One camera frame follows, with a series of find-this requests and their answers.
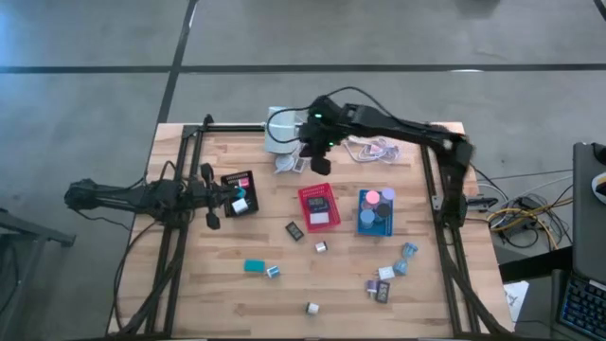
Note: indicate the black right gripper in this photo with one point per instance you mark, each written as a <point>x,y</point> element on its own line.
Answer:
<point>322,137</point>

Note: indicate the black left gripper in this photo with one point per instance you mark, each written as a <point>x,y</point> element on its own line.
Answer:
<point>206,196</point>

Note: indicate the teal white USB charger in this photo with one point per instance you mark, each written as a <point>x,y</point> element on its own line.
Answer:
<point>240,192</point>
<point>272,271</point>

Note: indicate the pink USB charger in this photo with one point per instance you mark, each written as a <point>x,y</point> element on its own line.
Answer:
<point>244,182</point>

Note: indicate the white cylindrical lamp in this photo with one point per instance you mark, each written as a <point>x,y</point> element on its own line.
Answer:
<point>279,130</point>

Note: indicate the blue digital thermometer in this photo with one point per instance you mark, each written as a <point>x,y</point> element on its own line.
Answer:
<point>318,203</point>

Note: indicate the teal power bank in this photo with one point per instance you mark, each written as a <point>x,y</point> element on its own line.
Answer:
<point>254,266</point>

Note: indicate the pink hourglass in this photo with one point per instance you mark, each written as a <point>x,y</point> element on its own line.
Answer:
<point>372,197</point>

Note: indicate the white rectangular box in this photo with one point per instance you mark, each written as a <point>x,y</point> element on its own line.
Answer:
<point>319,218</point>

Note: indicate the black hourglass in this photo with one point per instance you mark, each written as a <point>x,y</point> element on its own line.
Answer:
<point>383,209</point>

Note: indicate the white charger black band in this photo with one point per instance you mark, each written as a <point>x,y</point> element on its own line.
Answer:
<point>312,308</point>
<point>321,246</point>

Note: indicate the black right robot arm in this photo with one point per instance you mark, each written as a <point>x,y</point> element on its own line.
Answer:
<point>402,128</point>

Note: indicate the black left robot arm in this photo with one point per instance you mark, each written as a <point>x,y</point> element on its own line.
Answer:
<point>118,199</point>

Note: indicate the black plastic basket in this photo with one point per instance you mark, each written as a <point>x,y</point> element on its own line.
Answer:
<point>253,209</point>

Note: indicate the red plastic basket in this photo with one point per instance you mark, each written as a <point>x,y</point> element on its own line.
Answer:
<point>303,208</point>

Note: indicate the blue plastic basket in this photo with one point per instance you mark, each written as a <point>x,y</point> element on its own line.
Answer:
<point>379,230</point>

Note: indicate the purple and white device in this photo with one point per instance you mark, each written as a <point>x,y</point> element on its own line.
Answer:
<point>382,292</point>

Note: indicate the grey side table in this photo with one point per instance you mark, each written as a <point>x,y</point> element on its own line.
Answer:
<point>28,232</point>

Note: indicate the white paper sheet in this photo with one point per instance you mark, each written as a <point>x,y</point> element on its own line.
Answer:
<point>516,296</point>

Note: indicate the small black desk object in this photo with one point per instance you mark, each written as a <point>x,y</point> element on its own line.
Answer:
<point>600,152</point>

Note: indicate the black operator desk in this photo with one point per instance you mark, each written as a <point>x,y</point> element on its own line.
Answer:
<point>587,237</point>

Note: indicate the white orange desk object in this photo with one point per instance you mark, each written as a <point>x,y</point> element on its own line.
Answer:
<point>601,187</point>

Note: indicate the backlit computer keyboard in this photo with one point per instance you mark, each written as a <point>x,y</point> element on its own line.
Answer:
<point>584,308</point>

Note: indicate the black aluminium rig frame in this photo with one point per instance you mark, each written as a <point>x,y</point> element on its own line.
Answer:
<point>237,128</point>

